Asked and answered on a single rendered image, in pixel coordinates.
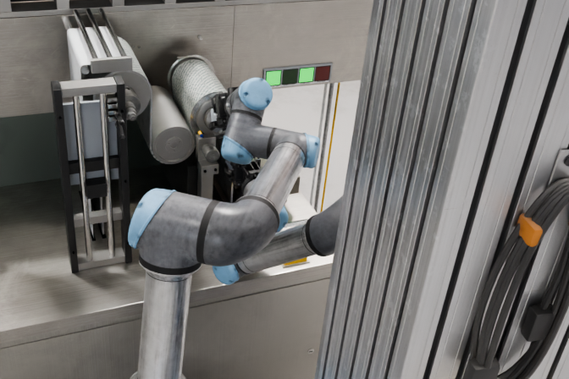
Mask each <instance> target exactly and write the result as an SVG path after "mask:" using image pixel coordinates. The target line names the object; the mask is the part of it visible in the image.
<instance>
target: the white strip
mask: <svg viewBox="0 0 569 379"><path fill-rule="evenodd" d="M63 22H64V27H65V29H66V31H67V40H68V50H69V68H70V78H71V80H81V74H80V71H81V73H82V74H88V73H89V72H90V70H89V67H88V65H89V64H90V62H89V60H88V57H87V56H86V52H85V49H84V47H83V45H82V43H81V40H80V37H79V35H78V32H77V30H76V28H73V26H72V24H71V22H70V19H69V18H68V17H64V18H63ZM88 206H89V211H91V199H88ZM90 227H91V239H92V241H96V238H95V235H94V232H93V226H92V224H90Z"/></svg>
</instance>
